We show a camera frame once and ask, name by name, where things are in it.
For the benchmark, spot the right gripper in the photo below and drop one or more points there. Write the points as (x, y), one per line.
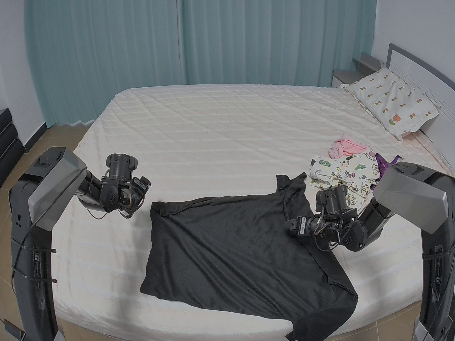
(314, 226)

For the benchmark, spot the black T-shirt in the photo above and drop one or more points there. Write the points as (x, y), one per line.
(231, 243)

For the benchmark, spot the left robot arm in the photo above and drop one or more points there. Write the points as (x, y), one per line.
(53, 183)

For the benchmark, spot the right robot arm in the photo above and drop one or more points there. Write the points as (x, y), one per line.
(408, 197)

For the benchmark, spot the bed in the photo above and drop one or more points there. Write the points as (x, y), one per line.
(213, 137)

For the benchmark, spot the white printed garment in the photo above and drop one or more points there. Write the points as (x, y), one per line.
(352, 176)

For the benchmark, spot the pink garment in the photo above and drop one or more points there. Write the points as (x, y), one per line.
(348, 146)

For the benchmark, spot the purple garment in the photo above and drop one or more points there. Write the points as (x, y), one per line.
(384, 167)

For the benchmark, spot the white printed pillow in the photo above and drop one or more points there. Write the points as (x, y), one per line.
(391, 98)

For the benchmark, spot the grey bedside table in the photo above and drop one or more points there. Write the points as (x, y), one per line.
(350, 75)

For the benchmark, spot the blue-green curtain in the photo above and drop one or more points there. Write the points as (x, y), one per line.
(277, 30)
(106, 48)

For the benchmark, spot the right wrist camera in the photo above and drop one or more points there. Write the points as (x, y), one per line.
(303, 226)

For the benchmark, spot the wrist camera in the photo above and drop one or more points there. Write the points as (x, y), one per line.
(303, 226)
(143, 184)

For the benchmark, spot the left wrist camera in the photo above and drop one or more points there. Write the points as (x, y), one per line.
(143, 184)

